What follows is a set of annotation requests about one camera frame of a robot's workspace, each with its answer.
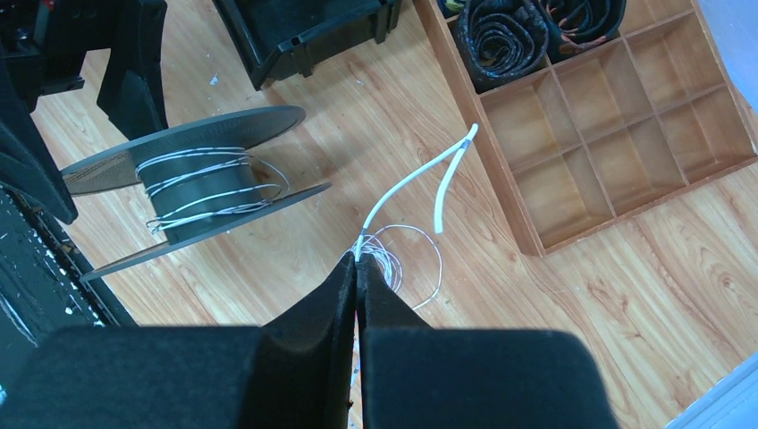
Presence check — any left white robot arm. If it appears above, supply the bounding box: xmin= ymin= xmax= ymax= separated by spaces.
xmin=1 ymin=1 xmax=168 ymax=224

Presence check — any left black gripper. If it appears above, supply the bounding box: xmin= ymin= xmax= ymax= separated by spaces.
xmin=1 ymin=1 xmax=168 ymax=224

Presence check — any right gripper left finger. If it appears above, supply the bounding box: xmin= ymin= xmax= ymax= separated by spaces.
xmin=1 ymin=254 xmax=356 ymax=428

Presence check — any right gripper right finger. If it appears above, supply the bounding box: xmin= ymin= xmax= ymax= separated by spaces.
xmin=356 ymin=256 xmax=618 ymax=428

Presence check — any black plastic bin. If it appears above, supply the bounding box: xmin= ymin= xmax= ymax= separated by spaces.
xmin=214 ymin=0 xmax=402 ymax=90

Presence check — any black cable spool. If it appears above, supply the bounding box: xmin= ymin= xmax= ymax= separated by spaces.
xmin=62 ymin=105 xmax=331 ymax=281

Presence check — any wooden compartment tray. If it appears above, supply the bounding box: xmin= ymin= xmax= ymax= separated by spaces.
xmin=415 ymin=1 xmax=757 ymax=257

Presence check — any white thin wire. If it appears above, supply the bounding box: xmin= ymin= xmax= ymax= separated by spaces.
xmin=134 ymin=122 xmax=481 ymax=392

